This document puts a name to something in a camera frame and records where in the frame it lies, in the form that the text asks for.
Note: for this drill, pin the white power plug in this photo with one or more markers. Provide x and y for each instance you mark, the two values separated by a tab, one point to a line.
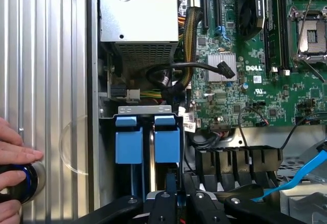
132	95

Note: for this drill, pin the thin metal locking lever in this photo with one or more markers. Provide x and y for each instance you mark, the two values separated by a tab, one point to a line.
305	24

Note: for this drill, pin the person's hand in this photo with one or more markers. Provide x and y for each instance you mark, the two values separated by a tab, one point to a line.
15	155

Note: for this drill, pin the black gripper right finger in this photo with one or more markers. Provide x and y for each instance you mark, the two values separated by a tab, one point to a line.
201	208

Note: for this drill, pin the clear plastic tube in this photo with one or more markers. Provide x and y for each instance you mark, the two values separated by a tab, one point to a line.
60	143

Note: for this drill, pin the metal socket cover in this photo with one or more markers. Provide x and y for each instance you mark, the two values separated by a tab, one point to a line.
313	70

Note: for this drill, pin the black expansion slot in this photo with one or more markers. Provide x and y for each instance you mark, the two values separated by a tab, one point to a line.
219	4
205	4

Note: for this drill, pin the silver chipset heatsink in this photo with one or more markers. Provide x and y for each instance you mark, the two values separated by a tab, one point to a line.
214	68

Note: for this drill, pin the green motherboard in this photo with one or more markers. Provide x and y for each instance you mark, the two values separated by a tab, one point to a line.
255	93

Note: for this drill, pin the black ribbed plastic bracket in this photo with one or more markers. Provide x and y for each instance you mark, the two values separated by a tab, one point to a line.
230	162

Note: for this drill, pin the CPU socket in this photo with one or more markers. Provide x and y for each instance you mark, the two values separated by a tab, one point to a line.
311	34

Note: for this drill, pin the blue plastic disk carrier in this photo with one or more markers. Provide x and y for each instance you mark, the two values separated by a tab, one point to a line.
129	144

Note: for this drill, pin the open metal PC case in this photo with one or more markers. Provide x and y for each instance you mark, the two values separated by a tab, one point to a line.
92	55

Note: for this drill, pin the black RAM slot bank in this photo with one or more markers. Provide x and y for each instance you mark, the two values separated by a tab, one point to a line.
282	29

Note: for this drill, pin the black graphics card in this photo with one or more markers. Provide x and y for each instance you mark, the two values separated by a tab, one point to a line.
249	11

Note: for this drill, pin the grey power supply unit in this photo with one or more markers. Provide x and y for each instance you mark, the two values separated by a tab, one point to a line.
138	17

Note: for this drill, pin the hard drive in blue caddy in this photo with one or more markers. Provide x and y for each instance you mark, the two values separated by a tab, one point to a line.
144	109

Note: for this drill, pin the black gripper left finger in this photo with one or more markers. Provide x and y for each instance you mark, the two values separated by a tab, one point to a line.
163	208

